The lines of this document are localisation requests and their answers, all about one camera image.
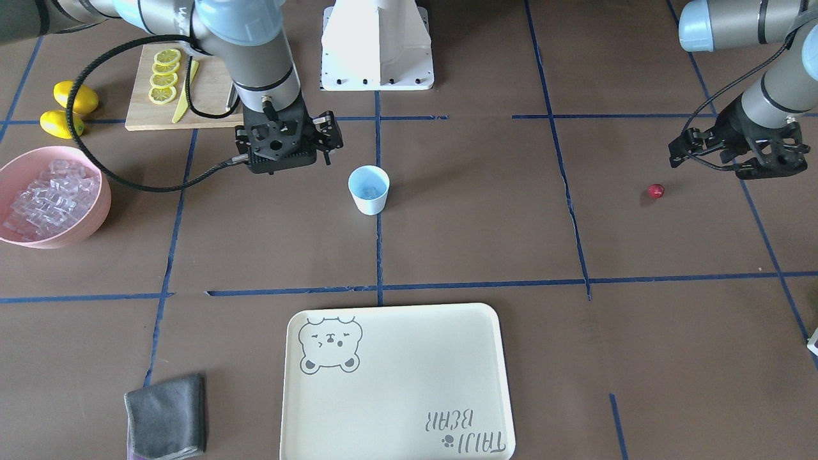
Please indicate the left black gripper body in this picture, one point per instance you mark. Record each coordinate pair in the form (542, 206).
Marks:
(735, 126)

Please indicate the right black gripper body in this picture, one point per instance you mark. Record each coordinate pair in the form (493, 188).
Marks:
(326, 133)

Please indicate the ice cube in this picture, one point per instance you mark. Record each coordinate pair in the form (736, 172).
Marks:
(369, 193)

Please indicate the red strawberry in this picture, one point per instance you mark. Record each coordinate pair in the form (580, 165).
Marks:
(656, 191)

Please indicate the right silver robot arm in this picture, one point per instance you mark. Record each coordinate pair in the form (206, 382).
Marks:
(247, 36)

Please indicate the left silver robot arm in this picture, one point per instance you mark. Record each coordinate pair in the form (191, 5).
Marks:
(786, 84)

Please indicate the light blue cup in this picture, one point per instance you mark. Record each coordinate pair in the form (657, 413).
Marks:
(369, 176)

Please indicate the pink bowl of ice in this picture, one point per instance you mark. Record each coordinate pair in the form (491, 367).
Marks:
(52, 197)

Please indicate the wooden cutting board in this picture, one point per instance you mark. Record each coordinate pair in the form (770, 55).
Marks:
(211, 87)

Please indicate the yellow plastic knife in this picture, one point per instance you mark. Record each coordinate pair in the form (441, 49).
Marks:
(184, 100)

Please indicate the lemon slices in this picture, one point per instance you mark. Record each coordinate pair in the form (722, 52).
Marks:
(164, 76)

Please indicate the lemon near board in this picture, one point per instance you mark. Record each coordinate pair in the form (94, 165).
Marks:
(85, 100)

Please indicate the lemon far from board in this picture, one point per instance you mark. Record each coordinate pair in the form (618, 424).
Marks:
(55, 123)

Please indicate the cream bear tray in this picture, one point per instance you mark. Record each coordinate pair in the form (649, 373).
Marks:
(400, 382)

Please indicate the grey folded cloth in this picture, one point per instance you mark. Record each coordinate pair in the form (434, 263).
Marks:
(167, 420)

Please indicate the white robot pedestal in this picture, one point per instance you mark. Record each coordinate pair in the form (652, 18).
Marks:
(376, 46)

